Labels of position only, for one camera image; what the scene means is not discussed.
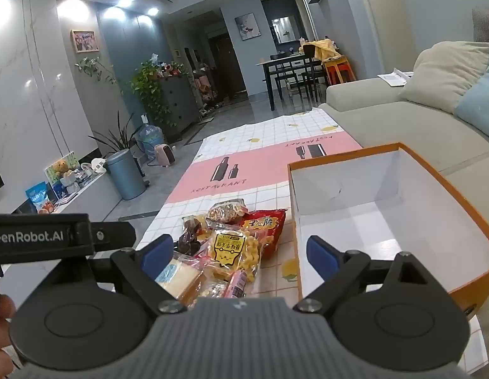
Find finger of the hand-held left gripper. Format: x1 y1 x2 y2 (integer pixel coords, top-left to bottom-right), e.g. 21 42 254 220
90 222 136 252

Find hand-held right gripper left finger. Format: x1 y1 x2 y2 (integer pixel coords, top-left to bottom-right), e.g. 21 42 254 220
87 234 187 316

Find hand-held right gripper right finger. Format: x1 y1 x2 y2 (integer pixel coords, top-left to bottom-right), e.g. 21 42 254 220
294 236 432 316

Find long bread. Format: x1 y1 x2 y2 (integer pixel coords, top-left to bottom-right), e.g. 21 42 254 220
155 256 208 307

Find red snack packet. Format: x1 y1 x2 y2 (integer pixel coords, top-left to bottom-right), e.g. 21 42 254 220
240 208 287 260

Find orange cardboard box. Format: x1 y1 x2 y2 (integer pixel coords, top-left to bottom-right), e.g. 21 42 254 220
287 142 489 322

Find person's left hand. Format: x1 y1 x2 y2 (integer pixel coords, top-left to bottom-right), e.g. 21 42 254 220
0 296 17 379

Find black and gold candy packet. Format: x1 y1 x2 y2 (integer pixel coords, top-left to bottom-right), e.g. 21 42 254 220
177 228 202 256

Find blue snack bag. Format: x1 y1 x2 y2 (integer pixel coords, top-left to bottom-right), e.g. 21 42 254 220
25 182 56 215

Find brown candy in clear wrapper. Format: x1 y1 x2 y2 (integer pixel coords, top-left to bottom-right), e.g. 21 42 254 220
183 214 208 233

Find white low media cabinet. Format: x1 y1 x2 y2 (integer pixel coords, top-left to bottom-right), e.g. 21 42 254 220
0 170 124 222

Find blue-grey trash bin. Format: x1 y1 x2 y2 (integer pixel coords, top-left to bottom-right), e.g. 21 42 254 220
104 149 147 201

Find clear pastry packet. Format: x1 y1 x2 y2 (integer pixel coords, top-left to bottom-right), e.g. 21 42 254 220
189 268 230 301

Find waffle packet with yellow label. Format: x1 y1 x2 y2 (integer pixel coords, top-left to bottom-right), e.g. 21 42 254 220
206 224 266 284

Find teddy bear picture card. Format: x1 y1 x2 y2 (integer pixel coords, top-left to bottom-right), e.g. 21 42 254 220
44 151 80 186

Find pink space heater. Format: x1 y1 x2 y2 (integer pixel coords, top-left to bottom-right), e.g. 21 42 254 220
154 144 178 167

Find long-leaf potted plant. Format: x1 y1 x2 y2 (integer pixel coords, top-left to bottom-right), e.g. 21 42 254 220
88 111 145 155

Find blue water jug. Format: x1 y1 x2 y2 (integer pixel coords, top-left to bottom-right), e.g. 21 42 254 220
134 123 165 155

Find pink and white printed tablecloth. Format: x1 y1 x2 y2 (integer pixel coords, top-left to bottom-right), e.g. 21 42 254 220
135 108 489 376

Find dark grey cabinet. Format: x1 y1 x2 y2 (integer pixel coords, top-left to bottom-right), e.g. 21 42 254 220
155 73 202 135

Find trailing green pothos plant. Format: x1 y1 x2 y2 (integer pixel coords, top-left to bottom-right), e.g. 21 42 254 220
130 61 179 128

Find beige sofa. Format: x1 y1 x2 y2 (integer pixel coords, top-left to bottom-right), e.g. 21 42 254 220
317 53 489 226

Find shoe rack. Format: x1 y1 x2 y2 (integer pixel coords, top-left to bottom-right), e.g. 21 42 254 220
191 65 218 116

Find hanging vine plant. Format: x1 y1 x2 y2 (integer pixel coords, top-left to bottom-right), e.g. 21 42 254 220
74 57 119 88

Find orange stool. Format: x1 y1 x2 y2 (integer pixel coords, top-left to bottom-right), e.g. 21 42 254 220
323 57 356 86

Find white booklet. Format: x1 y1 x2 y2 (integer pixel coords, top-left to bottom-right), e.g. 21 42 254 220
377 69 415 87

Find black dining table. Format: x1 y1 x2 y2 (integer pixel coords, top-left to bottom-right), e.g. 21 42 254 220
256 53 328 112

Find yellow cloth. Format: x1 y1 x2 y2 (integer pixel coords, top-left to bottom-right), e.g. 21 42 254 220
310 39 342 63

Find black dining chair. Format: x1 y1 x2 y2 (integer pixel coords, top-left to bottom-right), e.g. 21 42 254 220
301 43 328 101

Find beige cushion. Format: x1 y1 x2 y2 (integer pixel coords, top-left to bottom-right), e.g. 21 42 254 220
398 41 489 114

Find light blue cushion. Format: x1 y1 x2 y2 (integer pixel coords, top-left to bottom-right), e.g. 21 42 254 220
454 53 489 143

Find grey cushion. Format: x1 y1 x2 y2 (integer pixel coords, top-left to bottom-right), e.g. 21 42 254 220
471 6 489 54

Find wooden photo frame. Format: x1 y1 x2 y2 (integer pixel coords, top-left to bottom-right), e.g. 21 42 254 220
70 29 100 53

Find wall mirror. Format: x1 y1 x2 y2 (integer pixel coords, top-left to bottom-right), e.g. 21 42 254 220
271 15 303 45

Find framed wall picture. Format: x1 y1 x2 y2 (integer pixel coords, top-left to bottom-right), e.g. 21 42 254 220
234 13 263 40

